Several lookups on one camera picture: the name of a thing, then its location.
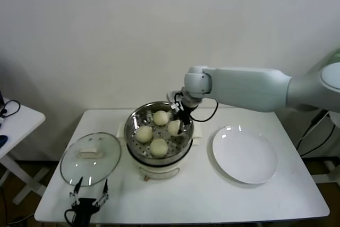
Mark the steel steamer pot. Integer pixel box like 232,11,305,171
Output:
116,121,204,182

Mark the black cable with adapter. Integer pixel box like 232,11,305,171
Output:
296,110,336,158

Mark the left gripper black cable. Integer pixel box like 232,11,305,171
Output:
64,208,77,225

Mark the white side table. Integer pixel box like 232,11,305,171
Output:
0,98,46,206

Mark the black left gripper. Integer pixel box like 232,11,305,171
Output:
69,176,110,214

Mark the steel steamer basket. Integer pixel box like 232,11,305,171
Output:
123,101,194,160

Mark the glass pot lid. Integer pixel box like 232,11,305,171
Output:
59,132,122,188

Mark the white plate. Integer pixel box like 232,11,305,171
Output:
211,125,279,184

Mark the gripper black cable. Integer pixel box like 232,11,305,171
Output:
190,100,219,122
64,208,77,225

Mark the green box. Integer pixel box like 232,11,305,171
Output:
328,48,340,65

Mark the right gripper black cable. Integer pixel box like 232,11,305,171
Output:
190,100,219,122

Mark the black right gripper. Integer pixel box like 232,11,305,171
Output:
171,100,199,136

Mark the thin black looped cable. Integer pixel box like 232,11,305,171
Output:
0,100,21,119

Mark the white steamed baozi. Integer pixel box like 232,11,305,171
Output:
135,126,154,144
167,120,183,137
153,110,170,127
150,138,169,158

